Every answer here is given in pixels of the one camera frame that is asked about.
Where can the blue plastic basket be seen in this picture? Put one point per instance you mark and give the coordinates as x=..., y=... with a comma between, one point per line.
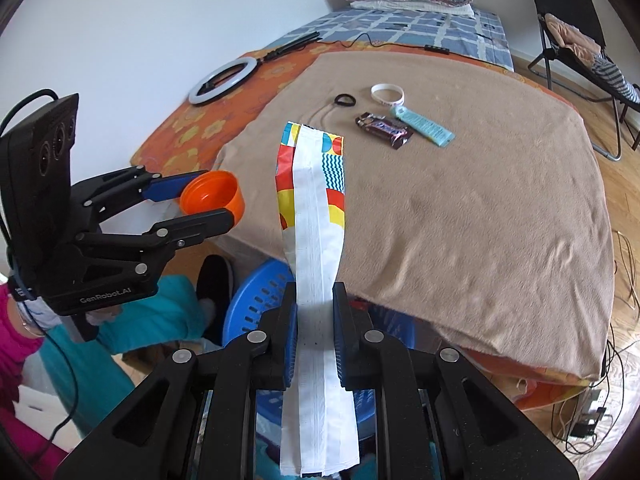
x=255, y=290

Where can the teal packet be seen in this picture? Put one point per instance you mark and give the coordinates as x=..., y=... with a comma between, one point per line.
x=425, y=127

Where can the brown chocolate bar wrapper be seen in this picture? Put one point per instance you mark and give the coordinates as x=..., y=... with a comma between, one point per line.
x=385, y=127

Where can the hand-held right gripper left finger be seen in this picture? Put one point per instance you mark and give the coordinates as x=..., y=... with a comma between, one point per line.
x=290, y=340

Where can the colourful white snack wrapper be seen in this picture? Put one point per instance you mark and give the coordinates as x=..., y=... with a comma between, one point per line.
x=315, y=240

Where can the striped cloth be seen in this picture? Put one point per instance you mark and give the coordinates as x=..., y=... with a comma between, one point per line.
x=615, y=80

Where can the blue plaid bed sheet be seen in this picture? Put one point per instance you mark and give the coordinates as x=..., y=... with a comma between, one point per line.
x=400, y=27

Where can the white wristband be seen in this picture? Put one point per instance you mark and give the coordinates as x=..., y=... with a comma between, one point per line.
x=390, y=100

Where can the white folded sheet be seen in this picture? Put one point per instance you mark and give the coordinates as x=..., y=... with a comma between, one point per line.
x=415, y=7

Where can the person's teal trouser legs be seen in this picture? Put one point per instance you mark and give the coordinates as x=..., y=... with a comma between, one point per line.
x=165, y=310

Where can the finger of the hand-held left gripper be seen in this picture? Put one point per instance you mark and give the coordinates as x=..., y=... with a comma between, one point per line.
x=165, y=187
x=200, y=222

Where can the pink cloth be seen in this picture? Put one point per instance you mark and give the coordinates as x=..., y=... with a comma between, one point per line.
x=570, y=35

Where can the white power strip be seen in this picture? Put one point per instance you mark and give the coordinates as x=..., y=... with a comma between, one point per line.
x=592, y=400

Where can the beige blanket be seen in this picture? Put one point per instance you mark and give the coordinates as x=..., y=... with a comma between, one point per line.
x=475, y=220

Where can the orange plastic cup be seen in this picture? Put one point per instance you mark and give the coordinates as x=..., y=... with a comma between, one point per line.
x=215, y=192

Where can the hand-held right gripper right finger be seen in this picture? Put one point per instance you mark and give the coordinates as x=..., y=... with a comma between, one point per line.
x=339, y=340

